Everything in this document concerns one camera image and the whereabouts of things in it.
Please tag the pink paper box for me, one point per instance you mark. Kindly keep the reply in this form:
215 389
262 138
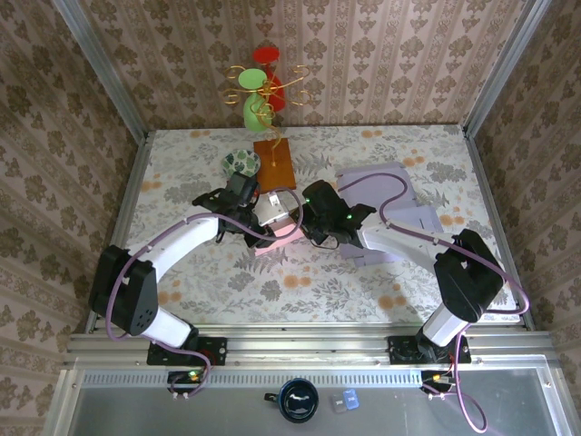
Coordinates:
277 229

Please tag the purple paper box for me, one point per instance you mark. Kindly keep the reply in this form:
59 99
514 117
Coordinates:
429 213

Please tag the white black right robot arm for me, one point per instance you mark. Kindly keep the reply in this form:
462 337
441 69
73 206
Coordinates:
399 240

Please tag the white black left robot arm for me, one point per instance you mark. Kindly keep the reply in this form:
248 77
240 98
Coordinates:
181 240

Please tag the leaf pattern bowl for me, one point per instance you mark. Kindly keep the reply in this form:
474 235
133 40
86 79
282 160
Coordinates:
240 161

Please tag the small board with green light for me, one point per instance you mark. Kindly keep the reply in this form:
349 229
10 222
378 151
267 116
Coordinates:
186 379

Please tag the red plastic goblet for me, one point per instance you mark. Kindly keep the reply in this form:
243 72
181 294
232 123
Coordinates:
265 55

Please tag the dark blue mug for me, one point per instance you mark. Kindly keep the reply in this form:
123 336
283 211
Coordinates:
297 399

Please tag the small blue card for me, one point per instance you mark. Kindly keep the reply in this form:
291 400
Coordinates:
350 398

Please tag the small board with orange light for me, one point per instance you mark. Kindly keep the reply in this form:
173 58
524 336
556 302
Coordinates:
436 381

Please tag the aluminium table side rail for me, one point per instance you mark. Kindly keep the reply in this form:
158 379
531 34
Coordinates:
131 200
488 191

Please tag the aluminium mounting rail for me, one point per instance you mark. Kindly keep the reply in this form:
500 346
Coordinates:
318 345

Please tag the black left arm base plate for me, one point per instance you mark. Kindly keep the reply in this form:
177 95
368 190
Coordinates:
215 349

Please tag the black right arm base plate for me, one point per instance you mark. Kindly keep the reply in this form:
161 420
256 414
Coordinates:
401 352

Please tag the aluminium frame post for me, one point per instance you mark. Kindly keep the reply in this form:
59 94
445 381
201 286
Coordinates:
504 68
104 68

